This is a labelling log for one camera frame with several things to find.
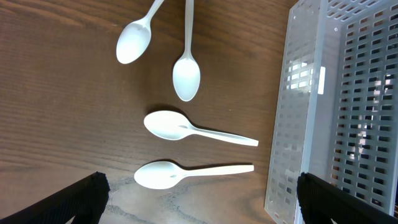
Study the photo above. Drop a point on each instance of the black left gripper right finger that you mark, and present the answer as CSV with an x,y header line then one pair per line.
x,y
320,202

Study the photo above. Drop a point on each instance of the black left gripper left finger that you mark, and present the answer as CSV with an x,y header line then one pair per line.
x,y
81,202

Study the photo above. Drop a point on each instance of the white plastic spoon lowest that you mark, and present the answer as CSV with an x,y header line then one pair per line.
x,y
161,175

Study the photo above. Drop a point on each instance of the clear plastic basket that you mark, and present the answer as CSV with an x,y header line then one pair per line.
x,y
336,114

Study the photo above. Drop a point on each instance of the white plastic spoon middle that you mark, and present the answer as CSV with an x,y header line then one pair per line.
x,y
175,126

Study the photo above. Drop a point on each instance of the white plastic spoon upright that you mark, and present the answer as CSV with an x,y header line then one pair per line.
x,y
186,72

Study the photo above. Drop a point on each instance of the white plastic spoon upper left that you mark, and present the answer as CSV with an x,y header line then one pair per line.
x,y
136,36

